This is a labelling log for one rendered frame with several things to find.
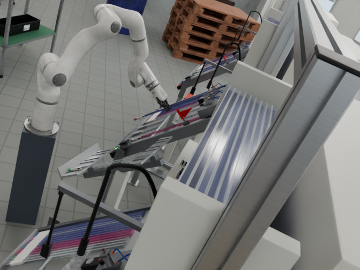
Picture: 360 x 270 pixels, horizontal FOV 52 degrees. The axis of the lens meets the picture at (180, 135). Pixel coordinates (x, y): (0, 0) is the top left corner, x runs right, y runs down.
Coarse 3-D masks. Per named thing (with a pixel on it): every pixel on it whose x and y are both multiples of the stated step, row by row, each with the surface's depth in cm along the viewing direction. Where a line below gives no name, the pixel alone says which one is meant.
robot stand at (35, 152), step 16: (32, 144) 208; (48, 144) 210; (32, 160) 214; (48, 160) 216; (16, 176) 218; (32, 176) 220; (16, 192) 225; (32, 192) 227; (16, 208) 232; (32, 208) 234; (32, 224) 241
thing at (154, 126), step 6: (156, 120) 250; (162, 120) 242; (144, 126) 245; (150, 126) 240; (156, 126) 233; (138, 132) 239; (144, 132) 231; (150, 132) 226; (132, 138) 231; (144, 138) 219
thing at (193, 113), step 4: (220, 88) 256; (192, 108) 237; (196, 108) 233; (188, 112) 230; (192, 112) 226; (196, 112) 222; (188, 116) 221; (192, 116) 218; (196, 116) 214; (196, 120) 206; (200, 120) 203
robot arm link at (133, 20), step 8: (96, 8) 195; (112, 8) 198; (120, 8) 198; (120, 16) 198; (128, 16) 197; (136, 16) 199; (128, 24) 199; (136, 24) 200; (136, 32) 203; (144, 32) 206; (136, 40) 207
